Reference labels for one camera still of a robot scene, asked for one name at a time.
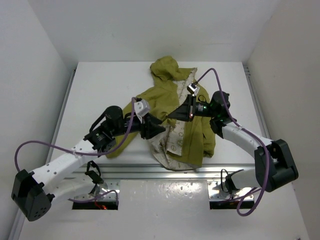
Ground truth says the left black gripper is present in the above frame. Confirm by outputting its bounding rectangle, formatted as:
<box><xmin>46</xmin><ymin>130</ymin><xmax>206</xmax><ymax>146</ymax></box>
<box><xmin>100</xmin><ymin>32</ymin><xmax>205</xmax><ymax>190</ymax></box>
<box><xmin>111</xmin><ymin>111</ymin><xmax>165</xmax><ymax>139</ymax></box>

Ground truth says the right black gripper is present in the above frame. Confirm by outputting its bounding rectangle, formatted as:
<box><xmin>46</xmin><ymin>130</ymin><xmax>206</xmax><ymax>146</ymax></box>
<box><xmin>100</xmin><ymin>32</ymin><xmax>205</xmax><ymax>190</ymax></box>
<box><xmin>167</xmin><ymin>94</ymin><xmax>217</xmax><ymax>122</ymax></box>

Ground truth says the olive green hooded jacket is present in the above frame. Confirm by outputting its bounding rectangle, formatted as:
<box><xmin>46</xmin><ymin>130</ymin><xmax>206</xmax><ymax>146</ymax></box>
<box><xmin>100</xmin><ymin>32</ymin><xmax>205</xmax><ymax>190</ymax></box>
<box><xmin>106</xmin><ymin>55</ymin><xmax>216</xmax><ymax>173</ymax></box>

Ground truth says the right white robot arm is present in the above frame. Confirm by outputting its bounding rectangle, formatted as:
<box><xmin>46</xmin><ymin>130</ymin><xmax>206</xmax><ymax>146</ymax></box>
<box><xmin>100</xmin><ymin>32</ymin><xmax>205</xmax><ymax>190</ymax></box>
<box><xmin>168</xmin><ymin>91</ymin><xmax>299</xmax><ymax>193</ymax></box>

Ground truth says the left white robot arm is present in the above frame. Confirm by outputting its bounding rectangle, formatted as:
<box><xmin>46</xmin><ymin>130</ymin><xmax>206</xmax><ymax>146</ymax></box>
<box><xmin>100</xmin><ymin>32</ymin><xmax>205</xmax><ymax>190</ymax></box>
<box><xmin>11</xmin><ymin>102</ymin><xmax>166</xmax><ymax>222</ymax></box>

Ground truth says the white front cover panel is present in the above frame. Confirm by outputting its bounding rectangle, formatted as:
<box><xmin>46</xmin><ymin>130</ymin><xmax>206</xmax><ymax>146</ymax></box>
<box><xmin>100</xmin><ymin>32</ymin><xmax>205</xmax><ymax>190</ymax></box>
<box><xmin>19</xmin><ymin>180</ymin><xmax>309</xmax><ymax>240</ymax></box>

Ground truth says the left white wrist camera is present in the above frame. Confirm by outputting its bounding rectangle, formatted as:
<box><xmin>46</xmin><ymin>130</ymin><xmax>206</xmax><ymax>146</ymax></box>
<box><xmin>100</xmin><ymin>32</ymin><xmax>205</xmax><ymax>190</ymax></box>
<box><xmin>133</xmin><ymin>99</ymin><xmax>151</xmax><ymax>119</ymax></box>

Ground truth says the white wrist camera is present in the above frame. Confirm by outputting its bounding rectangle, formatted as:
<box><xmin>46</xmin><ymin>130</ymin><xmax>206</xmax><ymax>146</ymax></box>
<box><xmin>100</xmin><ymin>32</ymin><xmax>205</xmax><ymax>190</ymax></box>
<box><xmin>187</xmin><ymin>83</ymin><xmax>200</xmax><ymax>96</ymax></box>
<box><xmin>133</xmin><ymin>99</ymin><xmax>151</xmax><ymax>119</ymax></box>

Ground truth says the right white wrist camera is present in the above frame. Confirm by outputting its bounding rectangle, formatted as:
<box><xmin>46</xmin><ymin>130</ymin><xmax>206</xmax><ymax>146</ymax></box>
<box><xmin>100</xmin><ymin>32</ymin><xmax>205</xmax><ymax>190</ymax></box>
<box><xmin>187</xmin><ymin>83</ymin><xmax>200</xmax><ymax>96</ymax></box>

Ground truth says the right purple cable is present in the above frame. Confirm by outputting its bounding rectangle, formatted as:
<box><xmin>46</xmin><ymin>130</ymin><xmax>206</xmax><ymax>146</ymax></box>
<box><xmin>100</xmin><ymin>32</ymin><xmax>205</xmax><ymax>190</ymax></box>
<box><xmin>194</xmin><ymin>67</ymin><xmax>271</xmax><ymax>216</ymax></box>

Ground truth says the aluminium frame rail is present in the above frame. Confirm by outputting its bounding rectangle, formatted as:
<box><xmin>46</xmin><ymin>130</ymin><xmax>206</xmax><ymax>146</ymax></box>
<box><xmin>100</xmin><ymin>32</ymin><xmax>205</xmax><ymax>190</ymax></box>
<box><xmin>94</xmin><ymin>163</ymin><xmax>261</xmax><ymax>180</ymax></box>

